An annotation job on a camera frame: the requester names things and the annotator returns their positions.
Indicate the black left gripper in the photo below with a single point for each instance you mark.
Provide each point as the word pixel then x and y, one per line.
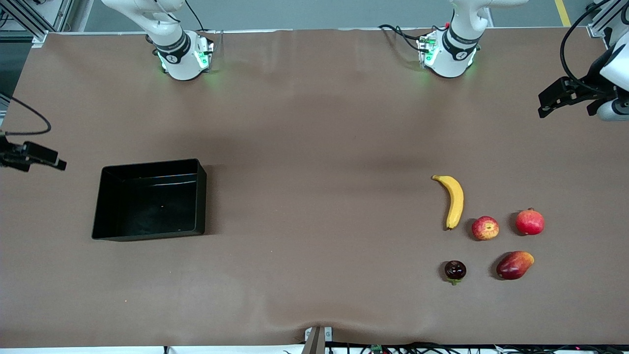
pixel 592 88

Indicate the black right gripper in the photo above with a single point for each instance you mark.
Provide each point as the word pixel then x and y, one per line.
pixel 10 156

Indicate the black plastic box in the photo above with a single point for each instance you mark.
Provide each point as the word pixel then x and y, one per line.
pixel 147 211

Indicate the red yellow apple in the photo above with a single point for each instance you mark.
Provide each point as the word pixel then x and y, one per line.
pixel 485 228

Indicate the yellow banana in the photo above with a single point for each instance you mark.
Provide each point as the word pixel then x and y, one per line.
pixel 456 201

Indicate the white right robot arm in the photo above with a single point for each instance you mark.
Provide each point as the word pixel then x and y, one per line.
pixel 179 59

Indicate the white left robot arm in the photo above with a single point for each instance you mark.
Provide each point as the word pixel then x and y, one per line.
pixel 454 54

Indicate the black caster wheel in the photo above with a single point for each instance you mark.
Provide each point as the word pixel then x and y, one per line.
pixel 591 7

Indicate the red pomegranate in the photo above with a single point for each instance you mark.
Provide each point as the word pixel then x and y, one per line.
pixel 530 222

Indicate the brown table mat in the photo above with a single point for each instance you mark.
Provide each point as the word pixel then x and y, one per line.
pixel 147 295

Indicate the red yellow mango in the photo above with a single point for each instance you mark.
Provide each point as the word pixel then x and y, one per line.
pixel 513 265

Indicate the dark purple mangosteen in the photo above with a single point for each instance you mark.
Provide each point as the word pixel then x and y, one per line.
pixel 455 270

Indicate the small green circuit board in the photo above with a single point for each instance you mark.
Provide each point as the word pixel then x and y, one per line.
pixel 376 348

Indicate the aluminium frame profile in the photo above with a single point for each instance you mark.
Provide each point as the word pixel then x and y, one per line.
pixel 39 37
pixel 597 27

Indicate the grey metal bracket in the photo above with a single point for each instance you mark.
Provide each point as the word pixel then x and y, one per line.
pixel 328 334

